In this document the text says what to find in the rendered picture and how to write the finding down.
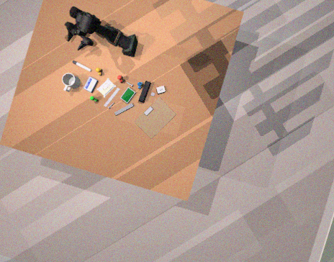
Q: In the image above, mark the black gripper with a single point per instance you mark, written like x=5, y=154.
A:
x=86, y=41

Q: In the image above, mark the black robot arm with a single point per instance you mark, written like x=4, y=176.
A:
x=88, y=23

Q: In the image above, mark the grey cup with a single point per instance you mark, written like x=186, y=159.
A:
x=71, y=81

